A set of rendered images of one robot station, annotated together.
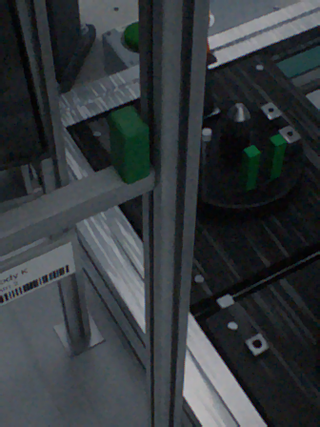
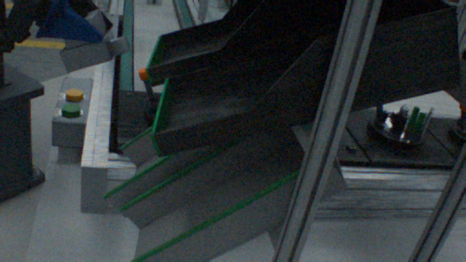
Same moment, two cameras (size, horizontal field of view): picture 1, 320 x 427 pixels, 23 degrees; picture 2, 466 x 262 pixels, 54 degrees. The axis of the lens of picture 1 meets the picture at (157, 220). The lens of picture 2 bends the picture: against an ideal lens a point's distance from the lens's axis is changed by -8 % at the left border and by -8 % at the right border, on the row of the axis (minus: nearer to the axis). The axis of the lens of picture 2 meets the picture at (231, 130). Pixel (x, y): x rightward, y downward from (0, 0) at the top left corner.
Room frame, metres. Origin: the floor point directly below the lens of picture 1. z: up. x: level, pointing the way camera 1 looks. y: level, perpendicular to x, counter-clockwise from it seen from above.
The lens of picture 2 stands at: (0.21, 0.73, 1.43)
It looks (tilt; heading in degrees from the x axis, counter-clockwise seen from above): 28 degrees down; 284
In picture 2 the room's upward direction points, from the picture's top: 12 degrees clockwise
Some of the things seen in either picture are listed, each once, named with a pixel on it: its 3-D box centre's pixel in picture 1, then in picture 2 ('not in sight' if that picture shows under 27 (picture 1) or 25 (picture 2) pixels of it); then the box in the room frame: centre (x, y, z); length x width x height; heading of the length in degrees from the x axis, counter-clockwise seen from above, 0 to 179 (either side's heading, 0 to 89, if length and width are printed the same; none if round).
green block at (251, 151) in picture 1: (250, 169); not in sight; (0.47, -0.08, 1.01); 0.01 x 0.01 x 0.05; 30
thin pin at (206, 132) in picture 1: (204, 163); not in sight; (0.46, -0.04, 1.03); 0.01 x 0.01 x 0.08; 30
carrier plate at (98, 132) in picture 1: (231, 169); (177, 123); (0.51, -0.07, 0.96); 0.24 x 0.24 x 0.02; 30
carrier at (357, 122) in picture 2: not in sight; (400, 119); (0.08, -0.32, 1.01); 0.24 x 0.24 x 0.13; 30
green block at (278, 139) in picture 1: (274, 157); not in sight; (0.48, -0.11, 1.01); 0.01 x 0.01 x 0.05; 30
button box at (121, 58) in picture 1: (191, 38); (74, 109); (0.74, -0.04, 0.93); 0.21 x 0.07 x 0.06; 120
